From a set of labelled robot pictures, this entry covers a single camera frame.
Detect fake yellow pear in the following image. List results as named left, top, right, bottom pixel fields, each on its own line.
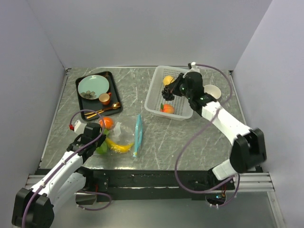
left=162, top=75, right=175, bottom=86

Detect fake dark grapes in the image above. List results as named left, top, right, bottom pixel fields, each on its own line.
left=161, top=87, right=174, bottom=101

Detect fake peach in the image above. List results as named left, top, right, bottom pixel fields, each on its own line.
left=160, top=103, right=175, bottom=114

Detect clear zip top bag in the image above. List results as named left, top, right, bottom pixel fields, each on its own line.
left=102, top=114, right=143, bottom=157

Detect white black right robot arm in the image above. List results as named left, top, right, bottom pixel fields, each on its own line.
left=162, top=72, right=266, bottom=189

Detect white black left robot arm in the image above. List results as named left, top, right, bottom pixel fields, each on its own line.
left=12, top=123, right=106, bottom=228

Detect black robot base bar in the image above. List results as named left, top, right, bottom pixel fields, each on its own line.
left=65, top=163, right=240, bottom=206

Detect fake orange fruit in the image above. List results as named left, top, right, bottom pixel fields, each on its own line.
left=99, top=116, right=114, bottom=130

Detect fake green fruit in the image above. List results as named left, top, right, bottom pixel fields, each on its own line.
left=96, top=142, right=108, bottom=155

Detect fake yellow banana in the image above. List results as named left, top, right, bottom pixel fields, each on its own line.
left=105, top=138, right=134, bottom=153

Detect gold knife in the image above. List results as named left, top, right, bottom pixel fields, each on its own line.
left=86, top=111, right=103, bottom=119

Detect red and white bowl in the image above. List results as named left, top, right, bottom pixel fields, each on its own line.
left=204, top=85, right=222, bottom=99

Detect white perforated plastic basket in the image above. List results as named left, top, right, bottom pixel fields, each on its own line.
left=144, top=65, right=199, bottom=121

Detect black rectangular tray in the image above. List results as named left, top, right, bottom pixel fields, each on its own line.
left=75, top=71, right=123, bottom=116

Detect orange ceramic cup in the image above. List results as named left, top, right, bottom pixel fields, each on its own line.
left=98, top=92, right=112, bottom=105

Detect gold spoon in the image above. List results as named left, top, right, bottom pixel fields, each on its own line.
left=85, top=102, right=121, bottom=116

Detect light teal plate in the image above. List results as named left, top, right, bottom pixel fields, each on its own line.
left=77, top=75, right=110, bottom=100

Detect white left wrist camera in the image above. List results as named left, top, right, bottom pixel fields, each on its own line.
left=69, top=120, right=86, bottom=135

